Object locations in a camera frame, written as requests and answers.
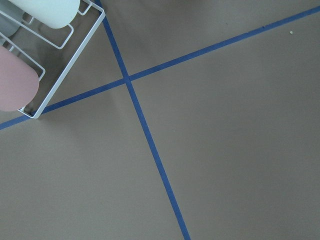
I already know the pink cup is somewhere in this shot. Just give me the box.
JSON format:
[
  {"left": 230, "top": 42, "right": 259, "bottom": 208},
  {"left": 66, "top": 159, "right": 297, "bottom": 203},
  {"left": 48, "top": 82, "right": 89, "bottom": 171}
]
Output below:
[{"left": 0, "top": 46, "right": 39, "bottom": 112}]

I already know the mint green cup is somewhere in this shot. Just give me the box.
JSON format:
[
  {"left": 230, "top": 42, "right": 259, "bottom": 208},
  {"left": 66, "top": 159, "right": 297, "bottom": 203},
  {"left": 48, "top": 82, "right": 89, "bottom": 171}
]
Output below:
[{"left": 9, "top": 0, "right": 80, "bottom": 29}]

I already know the grey cup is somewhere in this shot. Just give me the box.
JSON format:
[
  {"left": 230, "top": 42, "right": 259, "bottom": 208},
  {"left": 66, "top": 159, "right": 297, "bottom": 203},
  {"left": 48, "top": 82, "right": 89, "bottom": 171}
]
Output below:
[{"left": 0, "top": 0, "right": 24, "bottom": 37}]

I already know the white wire cup rack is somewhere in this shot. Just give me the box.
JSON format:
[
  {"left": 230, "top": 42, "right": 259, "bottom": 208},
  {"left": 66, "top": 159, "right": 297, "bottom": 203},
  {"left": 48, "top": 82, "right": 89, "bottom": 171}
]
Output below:
[{"left": 0, "top": 0, "right": 106, "bottom": 119}]

